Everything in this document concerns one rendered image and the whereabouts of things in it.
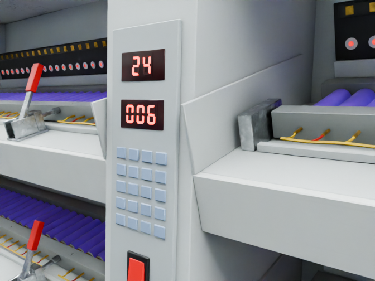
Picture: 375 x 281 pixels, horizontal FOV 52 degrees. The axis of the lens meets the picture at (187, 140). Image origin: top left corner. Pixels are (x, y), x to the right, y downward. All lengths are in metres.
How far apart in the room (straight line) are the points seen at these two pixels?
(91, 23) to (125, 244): 0.46
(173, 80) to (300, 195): 0.12
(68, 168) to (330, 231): 0.25
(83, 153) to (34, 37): 0.51
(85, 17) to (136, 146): 0.45
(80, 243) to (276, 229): 0.37
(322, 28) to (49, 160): 0.31
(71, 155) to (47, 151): 0.04
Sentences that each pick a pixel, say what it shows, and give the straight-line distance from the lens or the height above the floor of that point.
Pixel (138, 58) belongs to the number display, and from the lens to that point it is 0.30.
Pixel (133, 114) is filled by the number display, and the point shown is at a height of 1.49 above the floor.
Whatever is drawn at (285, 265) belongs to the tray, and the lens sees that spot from 0.42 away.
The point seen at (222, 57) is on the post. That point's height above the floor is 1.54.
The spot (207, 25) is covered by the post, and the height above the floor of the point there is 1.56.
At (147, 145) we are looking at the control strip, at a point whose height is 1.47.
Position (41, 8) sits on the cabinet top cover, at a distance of 0.78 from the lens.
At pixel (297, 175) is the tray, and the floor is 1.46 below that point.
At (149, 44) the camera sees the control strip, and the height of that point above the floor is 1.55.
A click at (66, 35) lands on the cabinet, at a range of 0.76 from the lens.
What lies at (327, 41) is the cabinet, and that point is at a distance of 0.44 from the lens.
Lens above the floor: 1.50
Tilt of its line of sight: 5 degrees down
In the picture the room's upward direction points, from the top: 2 degrees clockwise
